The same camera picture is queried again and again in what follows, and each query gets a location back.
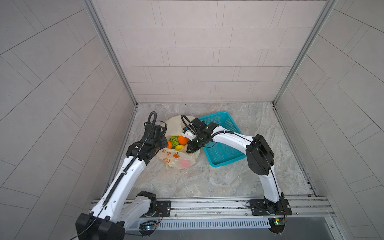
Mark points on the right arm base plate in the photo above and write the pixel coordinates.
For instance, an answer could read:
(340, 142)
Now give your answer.
(267, 208)

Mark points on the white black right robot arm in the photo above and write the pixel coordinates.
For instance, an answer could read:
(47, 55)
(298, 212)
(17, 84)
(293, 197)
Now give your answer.
(260, 156)

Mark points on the right circuit board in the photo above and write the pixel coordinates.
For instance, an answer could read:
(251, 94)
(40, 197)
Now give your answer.
(277, 225)

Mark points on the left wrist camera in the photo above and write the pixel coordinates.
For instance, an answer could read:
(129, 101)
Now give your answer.
(155, 131)

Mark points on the left circuit board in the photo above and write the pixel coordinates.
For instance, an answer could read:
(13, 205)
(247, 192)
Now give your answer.
(147, 228)

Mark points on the aluminium corner post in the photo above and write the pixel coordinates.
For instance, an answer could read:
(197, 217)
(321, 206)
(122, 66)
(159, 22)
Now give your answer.
(89, 6)
(324, 14)

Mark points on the left aluminium corner post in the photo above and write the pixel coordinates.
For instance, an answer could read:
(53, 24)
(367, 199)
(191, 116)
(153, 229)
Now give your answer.
(89, 6)

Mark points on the right aluminium corner post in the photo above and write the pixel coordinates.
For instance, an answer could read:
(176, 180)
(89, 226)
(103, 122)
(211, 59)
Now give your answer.
(324, 14)

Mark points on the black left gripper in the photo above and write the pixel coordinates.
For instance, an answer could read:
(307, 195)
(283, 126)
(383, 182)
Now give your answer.
(163, 142)

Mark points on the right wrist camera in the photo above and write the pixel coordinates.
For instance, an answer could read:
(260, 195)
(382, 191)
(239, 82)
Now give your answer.
(192, 128)

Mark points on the yellow banana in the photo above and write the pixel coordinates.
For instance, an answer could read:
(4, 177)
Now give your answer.
(179, 147)

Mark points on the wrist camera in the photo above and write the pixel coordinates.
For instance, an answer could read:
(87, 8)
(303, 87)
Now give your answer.
(192, 128)
(155, 131)

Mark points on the teal plastic basket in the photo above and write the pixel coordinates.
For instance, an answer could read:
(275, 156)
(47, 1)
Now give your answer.
(224, 150)

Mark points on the white vent grille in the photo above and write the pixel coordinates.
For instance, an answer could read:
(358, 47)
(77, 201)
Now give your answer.
(212, 224)

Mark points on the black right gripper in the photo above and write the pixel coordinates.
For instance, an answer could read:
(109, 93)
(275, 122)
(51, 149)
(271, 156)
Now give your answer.
(192, 147)

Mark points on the orange fruit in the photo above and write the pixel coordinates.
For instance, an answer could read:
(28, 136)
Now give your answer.
(183, 140)

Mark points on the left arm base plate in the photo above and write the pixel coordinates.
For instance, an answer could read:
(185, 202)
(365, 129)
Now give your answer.
(162, 209)

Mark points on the circuit board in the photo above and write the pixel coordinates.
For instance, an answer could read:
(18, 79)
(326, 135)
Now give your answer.
(277, 225)
(147, 228)

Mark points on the cream fruit-print plastic bag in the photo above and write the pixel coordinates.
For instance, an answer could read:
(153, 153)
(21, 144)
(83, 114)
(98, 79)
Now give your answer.
(176, 159)

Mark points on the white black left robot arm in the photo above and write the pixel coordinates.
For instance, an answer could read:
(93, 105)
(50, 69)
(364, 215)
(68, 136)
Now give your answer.
(109, 219)

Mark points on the green fruit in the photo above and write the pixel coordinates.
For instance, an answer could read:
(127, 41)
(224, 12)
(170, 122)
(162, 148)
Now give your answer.
(174, 141)

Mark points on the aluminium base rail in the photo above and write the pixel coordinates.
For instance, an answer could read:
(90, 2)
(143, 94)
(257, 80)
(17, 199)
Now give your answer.
(241, 208)

